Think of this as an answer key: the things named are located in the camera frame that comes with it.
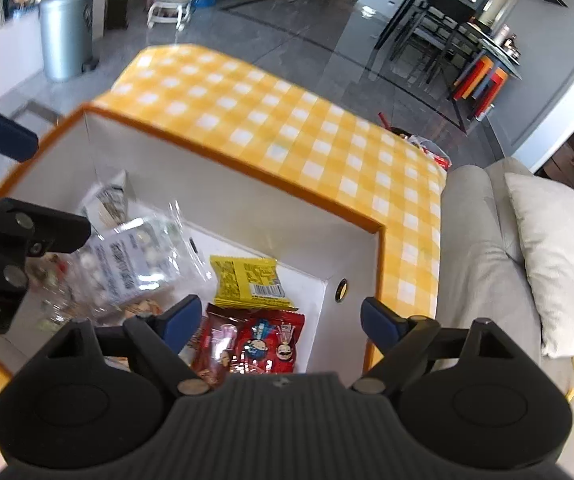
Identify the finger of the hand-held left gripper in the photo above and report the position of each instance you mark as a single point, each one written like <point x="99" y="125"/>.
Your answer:
<point x="42" y="232"/>
<point x="2" y="132"/>

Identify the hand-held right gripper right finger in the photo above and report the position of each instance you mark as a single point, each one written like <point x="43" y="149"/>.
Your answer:
<point x="379" y="322"/>

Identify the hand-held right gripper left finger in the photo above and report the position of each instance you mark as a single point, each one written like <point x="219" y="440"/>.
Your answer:
<point x="184" y="317"/>

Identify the small clear snack packet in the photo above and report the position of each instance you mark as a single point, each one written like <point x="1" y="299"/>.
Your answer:
<point x="142" y="307"/>

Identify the clear packet of nuts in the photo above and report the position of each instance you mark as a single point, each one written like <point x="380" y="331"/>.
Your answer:
<point x="54" y="285"/>

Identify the yellow snack packet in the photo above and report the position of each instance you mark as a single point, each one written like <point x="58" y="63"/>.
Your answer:
<point x="247" y="280"/>

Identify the grey white snack packet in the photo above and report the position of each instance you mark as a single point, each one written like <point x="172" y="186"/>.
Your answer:
<point x="109" y="205"/>

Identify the clear packet of white balls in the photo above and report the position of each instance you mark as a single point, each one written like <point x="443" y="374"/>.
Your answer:
<point x="132" y="265"/>

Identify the red biscuit packet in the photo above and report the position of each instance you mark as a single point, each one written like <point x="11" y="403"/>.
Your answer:
<point x="262" y="345"/>

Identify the orange cardboard box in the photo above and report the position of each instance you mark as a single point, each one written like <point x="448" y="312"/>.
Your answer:
<point x="217" y="190"/>

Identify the white cabinet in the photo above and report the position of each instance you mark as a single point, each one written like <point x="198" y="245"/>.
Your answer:
<point x="7" y="60"/>

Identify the silver trash bin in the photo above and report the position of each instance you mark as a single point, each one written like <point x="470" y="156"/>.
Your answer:
<point x="67" y="35"/>

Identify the grey sofa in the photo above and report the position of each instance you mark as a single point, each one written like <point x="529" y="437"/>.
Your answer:
<point x="482" y="260"/>

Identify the white cushion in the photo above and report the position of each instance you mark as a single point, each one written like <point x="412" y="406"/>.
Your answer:
<point x="552" y="260"/>

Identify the white low stool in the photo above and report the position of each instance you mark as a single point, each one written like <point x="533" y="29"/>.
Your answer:
<point x="167" y="7"/>

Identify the yellow checkered storage box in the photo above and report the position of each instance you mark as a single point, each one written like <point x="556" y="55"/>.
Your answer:
<point x="292" y="125"/>

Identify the colourful stacked stools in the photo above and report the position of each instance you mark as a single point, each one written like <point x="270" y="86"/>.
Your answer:
<point x="482" y="82"/>

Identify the dark dining table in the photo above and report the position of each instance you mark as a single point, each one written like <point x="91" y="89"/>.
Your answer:
<point x="467" y="35"/>

